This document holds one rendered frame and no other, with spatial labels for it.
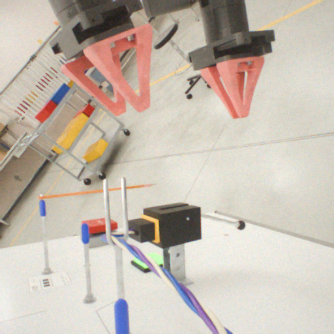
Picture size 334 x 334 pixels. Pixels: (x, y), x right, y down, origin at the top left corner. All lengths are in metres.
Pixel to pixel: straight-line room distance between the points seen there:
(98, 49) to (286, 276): 0.33
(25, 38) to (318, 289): 9.00
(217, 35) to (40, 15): 9.14
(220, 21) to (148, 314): 0.34
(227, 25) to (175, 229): 0.25
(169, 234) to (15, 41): 8.84
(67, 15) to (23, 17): 9.05
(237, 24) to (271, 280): 0.31
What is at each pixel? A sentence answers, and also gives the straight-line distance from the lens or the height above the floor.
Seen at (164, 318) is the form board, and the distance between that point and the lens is 0.36.
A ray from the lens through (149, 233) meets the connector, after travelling 0.38.
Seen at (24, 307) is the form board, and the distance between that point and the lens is 0.42.
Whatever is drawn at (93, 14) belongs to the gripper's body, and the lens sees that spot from 0.32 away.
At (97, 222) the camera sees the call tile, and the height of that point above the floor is 1.11.
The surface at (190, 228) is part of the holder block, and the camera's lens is 0.40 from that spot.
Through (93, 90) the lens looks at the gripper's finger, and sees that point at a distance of 0.39.
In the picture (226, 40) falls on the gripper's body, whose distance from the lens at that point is 0.43.
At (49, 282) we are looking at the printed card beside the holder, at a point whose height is 1.16.
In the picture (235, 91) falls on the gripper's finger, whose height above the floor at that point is 1.14.
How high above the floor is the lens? 1.32
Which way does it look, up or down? 25 degrees down
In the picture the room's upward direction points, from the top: 50 degrees counter-clockwise
